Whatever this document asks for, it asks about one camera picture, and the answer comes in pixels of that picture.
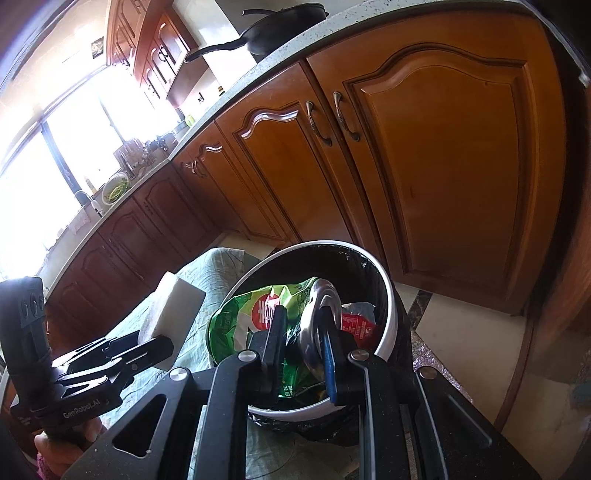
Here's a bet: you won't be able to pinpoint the red snack wrapper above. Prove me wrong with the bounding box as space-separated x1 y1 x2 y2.
341 313 377 350

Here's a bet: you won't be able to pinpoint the crushed green can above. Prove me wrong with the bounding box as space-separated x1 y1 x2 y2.
206 277 342 408

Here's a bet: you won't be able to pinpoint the white foam block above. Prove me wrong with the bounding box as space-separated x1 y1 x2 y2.
138 272 206 371

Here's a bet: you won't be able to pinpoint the white rimmed trash bin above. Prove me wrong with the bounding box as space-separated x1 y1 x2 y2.
207 241 401 433

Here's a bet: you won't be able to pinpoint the person's left hand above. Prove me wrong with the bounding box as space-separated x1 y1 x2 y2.
34 418 106 479

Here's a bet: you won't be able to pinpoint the bowl of green vegetables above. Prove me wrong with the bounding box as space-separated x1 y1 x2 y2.
101 172 131 205

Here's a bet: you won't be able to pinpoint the brown wooden base cabinets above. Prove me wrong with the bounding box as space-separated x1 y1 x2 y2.
46 7 566 354

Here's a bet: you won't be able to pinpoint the black wok pan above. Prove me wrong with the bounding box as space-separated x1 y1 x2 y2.
184 3 329 63

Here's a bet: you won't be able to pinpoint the brown wooden wall cabinets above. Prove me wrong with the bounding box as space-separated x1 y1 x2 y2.
105 0 208 108

